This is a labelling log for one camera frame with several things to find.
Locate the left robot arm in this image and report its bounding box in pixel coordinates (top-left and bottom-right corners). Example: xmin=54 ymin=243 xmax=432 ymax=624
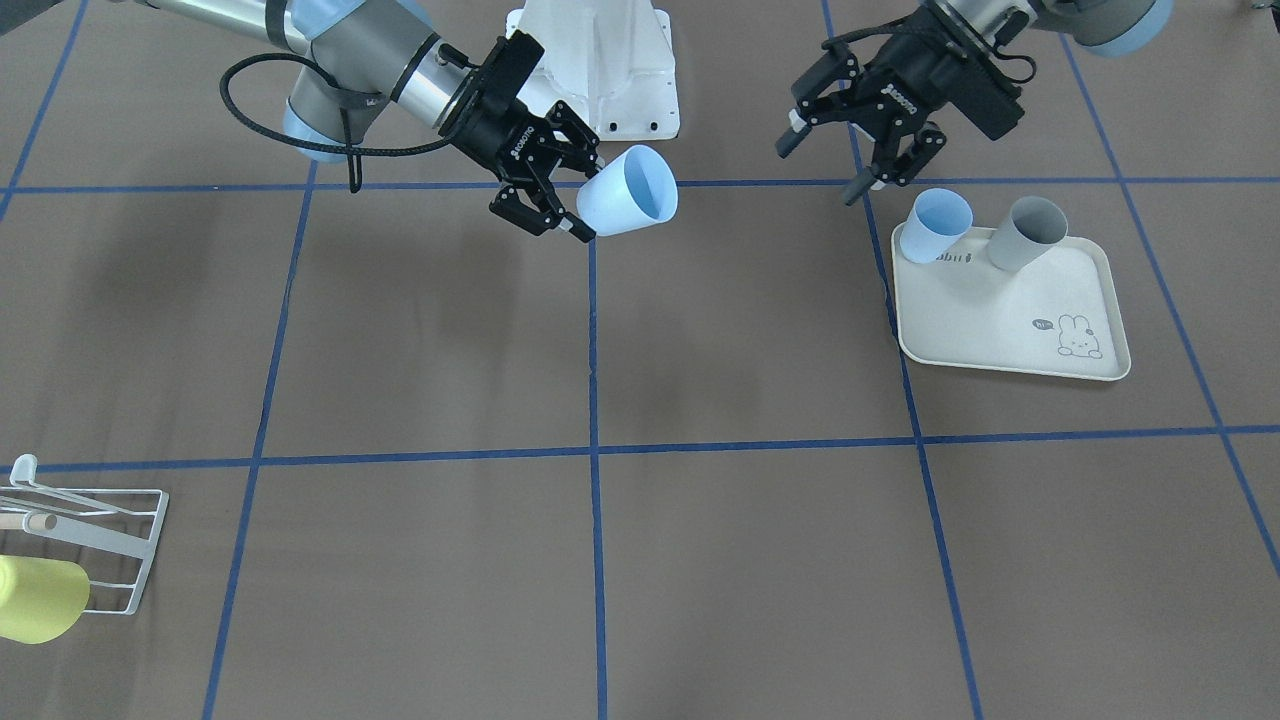
xmin=774 ymin=1 xmax=1174 ymax=204

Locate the grey plastic cup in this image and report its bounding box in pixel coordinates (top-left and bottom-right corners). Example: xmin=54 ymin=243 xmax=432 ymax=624
xmin=986 ymin=196 xmax=1069 ymax=273

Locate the yellow plastic cup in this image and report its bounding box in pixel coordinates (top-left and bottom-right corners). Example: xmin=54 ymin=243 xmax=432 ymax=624
xmin=1 ymin=555 xmax=90 ymax=644

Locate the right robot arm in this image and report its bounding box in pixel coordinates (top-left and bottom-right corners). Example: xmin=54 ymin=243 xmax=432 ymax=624
xmin=157 ymin=1 xmax=600 ymax=242

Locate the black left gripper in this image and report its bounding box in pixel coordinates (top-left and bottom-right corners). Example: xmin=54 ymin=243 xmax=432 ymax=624
xmin=774 ymin=5 xmax=1027 ymax=206

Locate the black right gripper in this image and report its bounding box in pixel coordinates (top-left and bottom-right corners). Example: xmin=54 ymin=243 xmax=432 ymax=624
xmin=440 ymin=29 xmax=602 ymax=243

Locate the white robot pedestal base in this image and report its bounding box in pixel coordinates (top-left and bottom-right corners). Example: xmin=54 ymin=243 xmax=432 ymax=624
xmin=506 ymin=1 xmax=681 ymax=142

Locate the cream serving tray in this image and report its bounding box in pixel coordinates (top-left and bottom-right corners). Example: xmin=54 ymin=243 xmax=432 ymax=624
xmin=891 ymin=225 xmax=1132 ymax=382

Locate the brown table mat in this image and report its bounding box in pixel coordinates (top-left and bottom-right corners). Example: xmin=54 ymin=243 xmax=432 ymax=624
xmin=3 ymin=1 xmax=1277 ymax=719

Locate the white wire cup rack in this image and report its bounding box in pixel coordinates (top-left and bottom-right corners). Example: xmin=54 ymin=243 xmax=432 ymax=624
xmin=1 ymin=454 xmax=172 ymax=616

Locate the blue plastic cup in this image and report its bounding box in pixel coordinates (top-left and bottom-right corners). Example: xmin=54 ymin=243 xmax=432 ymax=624
xmin=576 ymin=145 xmax=678 ymax=236
xmin=899 ymin=188 xmax=974 ymax=264

